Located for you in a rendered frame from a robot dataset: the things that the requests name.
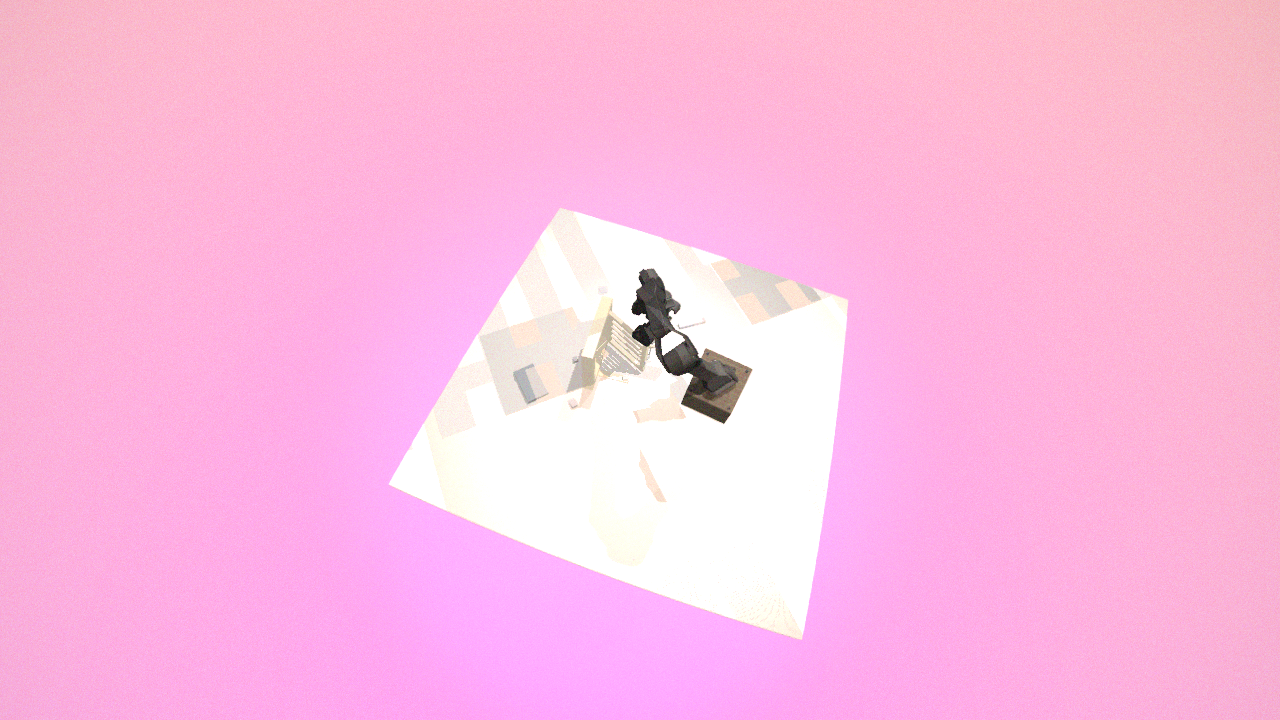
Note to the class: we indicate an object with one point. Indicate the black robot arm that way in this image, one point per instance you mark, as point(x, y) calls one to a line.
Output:
point(654, 300)

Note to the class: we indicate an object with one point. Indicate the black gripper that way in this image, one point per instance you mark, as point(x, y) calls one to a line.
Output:
point(642, 334)

